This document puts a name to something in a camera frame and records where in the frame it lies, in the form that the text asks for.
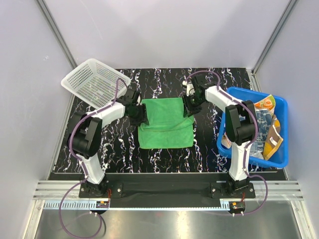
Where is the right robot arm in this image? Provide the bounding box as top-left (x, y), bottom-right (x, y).
top-left (182, 77), bottom-right (258, 198)

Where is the blue plastic bin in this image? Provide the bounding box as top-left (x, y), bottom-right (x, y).
top-left (216, 87), bottom-right (289, 168)

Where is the orange floral towel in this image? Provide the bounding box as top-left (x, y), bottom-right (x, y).
top-left (252, 95), bottom-right (284, 160)

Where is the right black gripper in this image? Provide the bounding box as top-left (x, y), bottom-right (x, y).
top-left (181, 94), bottom-right (204, 118)

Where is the aluminium frame rail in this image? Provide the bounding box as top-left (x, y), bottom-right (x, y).
top-left (33, 181), bottom-right (303, 211)

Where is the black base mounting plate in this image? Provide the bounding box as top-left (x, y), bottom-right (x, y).
top-left (79, 173), bottom-right (256, 210)

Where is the white perforated plastic basket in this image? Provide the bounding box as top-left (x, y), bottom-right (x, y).
top-left (61, 58), bottom-right (131, 109)

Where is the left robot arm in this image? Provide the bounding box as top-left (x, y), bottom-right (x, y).
top-left (67, 89), bottom-right (149, 197)

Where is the blue white patterned towel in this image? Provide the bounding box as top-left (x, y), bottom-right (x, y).
top-left (250, 108), bottom-right (274, 159)

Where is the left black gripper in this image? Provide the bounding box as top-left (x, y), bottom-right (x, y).
top-left (128, 104), bottom-right (149, 127)

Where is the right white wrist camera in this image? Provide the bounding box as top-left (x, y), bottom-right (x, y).
top-left (182, 80), bottom-right (195, 96)

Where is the green microfiber towel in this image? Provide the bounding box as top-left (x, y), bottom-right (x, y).
top-left (138, 98), bottom-right (194, 149)

